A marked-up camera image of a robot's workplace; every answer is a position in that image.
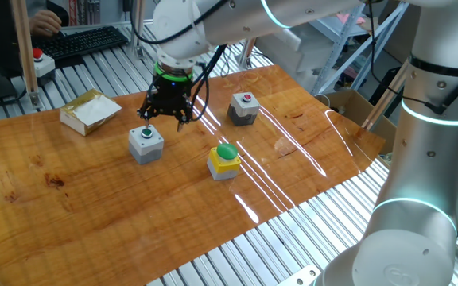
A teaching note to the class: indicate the dark sleeved forearm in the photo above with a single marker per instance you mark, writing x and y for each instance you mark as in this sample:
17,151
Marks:
60,14

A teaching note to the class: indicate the grey metal shelf rack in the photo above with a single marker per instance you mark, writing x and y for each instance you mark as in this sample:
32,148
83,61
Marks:
339,47

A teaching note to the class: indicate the black case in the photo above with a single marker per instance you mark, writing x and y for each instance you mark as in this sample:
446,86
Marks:
378,85

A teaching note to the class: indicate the gold and white paper box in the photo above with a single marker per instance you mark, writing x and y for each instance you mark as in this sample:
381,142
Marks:
94,111

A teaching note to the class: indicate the light wooden pole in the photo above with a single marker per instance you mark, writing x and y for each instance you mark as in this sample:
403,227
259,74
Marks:
384,99

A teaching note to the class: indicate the aluminium post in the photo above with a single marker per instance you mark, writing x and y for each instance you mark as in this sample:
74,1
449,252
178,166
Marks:
137,45

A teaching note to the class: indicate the grey box green button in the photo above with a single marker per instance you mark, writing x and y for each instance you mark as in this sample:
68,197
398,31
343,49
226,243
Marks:
145,149

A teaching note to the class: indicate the emergency stop button box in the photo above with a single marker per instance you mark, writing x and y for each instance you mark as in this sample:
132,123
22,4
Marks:
44,65

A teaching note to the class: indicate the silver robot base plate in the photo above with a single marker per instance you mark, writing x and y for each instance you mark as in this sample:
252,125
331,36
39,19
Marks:
296,278

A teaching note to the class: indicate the yellow box green mushroom button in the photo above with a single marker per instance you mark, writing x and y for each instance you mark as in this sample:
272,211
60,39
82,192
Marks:
223,165

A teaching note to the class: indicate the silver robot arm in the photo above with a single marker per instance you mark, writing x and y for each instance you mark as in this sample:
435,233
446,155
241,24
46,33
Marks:
431,159

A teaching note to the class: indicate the wood grain table mat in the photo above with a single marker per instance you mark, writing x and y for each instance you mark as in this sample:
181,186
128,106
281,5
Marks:
94,206

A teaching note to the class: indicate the open cardboard box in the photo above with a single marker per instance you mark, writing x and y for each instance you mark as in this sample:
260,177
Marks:
380,127

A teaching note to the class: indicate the white foam blocks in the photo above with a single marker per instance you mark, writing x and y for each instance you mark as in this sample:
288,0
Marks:
292,51

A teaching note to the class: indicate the black keyboard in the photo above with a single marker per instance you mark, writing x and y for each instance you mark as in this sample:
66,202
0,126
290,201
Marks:
82,41

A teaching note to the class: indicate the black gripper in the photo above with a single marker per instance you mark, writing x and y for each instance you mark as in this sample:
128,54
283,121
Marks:
172,95

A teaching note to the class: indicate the wooden post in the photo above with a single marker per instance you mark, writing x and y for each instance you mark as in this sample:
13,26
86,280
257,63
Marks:
24,47

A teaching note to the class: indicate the grey box red button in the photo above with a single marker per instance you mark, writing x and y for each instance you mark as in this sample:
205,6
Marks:
243,113

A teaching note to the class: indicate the person's bare hand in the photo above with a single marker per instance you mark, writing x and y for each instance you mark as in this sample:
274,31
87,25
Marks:
45,23

